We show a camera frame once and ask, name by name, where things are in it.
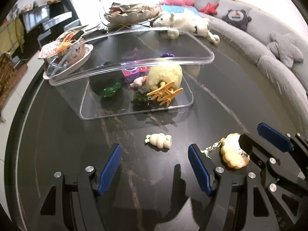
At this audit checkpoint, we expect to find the blue smartwatch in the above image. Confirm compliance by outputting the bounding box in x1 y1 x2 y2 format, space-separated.
46 61 68 74

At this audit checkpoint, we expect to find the silver foil bag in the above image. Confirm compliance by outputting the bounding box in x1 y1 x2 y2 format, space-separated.
64 23 109 34

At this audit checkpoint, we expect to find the black piano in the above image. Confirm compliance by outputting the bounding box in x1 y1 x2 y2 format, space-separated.
19 3 73 41

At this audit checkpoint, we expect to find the yellow plaid blanket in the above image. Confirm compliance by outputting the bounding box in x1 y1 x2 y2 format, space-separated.
0 17 24 56

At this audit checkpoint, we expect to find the spotted toy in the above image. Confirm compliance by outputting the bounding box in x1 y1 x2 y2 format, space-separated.
99 80 123 100

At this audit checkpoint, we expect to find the clear plastic storage box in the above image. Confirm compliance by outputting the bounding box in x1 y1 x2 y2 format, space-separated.
48 26 215 120

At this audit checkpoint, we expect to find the black marble desktop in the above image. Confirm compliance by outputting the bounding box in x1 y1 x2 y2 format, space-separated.
5 17 306 231

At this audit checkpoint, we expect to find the small white figure toy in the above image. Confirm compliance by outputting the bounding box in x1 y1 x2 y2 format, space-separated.
145 133 172 152

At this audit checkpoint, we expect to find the dark green toy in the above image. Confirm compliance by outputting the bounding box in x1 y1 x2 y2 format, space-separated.
131 92 152 109

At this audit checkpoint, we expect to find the pink patterned pouch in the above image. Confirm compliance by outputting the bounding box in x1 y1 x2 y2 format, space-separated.
38 40 64 59

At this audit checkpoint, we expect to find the black piano stool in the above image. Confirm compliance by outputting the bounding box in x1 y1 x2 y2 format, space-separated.
37 12 82 51

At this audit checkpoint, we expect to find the cookie shaped keychain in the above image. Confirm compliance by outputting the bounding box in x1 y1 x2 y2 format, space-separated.
201 133 252 168

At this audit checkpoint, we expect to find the floral ceramic cup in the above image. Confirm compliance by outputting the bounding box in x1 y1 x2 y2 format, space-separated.
52 42 85 63

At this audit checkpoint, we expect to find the small pink figure toy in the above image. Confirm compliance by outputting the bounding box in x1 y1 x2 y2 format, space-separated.
130 76 148 88

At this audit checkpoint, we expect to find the pile of snack packets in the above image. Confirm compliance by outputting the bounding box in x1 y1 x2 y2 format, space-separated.
109 2 159 16

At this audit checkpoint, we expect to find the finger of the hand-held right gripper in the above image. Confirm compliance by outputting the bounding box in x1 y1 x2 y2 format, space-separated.
239 133 308 231
257 122 308 181

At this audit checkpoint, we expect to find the pink plush toy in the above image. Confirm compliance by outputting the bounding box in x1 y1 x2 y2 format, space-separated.
159 0 195 7

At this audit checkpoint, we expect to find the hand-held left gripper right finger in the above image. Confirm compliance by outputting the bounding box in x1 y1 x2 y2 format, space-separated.
188 143 277 231

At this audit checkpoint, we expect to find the red starfish plush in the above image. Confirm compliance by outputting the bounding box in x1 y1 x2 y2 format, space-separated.
198 2 219 14

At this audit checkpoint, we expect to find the white oval plate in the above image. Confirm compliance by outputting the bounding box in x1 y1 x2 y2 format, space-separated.
43 44 94 80

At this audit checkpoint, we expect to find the brown patterned rug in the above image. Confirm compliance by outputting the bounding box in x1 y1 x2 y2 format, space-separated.
0 55 28 121

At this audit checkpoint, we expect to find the yellow chick plush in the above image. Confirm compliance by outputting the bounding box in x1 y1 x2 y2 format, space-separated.
147 64 183 93

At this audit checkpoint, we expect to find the dark ship wheel cushion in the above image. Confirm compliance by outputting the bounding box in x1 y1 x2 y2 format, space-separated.
221 9 252 31

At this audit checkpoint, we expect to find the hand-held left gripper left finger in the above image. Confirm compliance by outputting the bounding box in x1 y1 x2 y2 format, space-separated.
34 143 123 231

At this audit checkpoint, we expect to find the brown wooden saucer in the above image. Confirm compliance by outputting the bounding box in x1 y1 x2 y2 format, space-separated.
70 44 86 64

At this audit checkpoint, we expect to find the striped star cushion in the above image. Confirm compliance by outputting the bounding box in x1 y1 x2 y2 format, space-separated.
267 31 304 68

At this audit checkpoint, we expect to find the grey sofa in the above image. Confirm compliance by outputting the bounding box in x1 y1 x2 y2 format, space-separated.
192 0 308 135

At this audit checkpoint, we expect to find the white leaf tiered dish stand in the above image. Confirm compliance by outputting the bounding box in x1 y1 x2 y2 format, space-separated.
90 0 160 30

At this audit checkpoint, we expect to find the purple plastic toy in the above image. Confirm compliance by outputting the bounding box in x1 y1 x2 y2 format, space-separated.
121 65 150 83

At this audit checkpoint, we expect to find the white sheep plush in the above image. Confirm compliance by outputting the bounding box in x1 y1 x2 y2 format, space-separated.
153 12 220 44

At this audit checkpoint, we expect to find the blue book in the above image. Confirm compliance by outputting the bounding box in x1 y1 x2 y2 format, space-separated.
160 5 199 15

